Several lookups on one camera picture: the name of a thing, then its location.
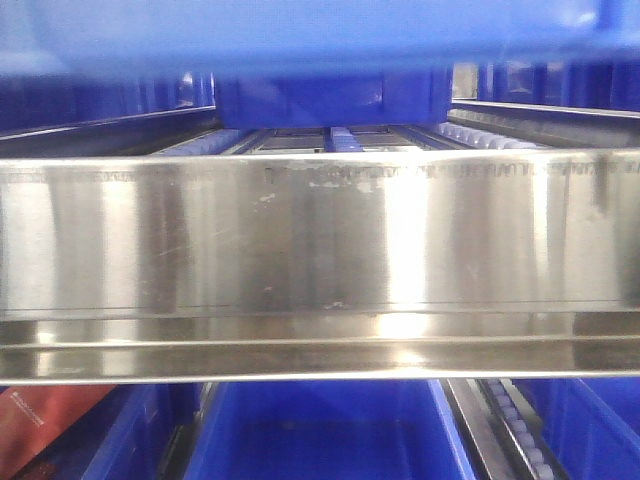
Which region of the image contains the red metal frame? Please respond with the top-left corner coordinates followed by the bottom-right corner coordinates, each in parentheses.
top-left (1, 384), bottom-right (115, 479)

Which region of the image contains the blue bin lower left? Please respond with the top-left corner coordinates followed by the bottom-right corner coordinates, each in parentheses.
top-left (74, 383), bottom-right (206, 480)

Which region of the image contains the large blue plastic bin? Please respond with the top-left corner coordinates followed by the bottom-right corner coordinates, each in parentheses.
top-left (0, 0), bottom-right (640, 129)

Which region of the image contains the blue bin lower centre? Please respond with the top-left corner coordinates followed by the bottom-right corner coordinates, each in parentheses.
top-left (185, 380), bottom-right (475, 479)

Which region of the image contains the blue bin lower right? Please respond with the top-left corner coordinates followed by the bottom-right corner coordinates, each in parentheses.
top-left (514, 377), bottom-right (639, 479)

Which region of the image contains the stainless steel rack front rail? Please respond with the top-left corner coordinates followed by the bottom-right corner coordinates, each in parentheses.
top-left (1, 149), bottom-right (639, 385)

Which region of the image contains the white roller track strip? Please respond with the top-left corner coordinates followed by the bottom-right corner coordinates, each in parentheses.
top-left (476, 379), bottom-right (561, 480)

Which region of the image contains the dark steel rack divider rail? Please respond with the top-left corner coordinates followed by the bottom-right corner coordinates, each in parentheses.
top-left (440, 378), bottom-right (516, 479)

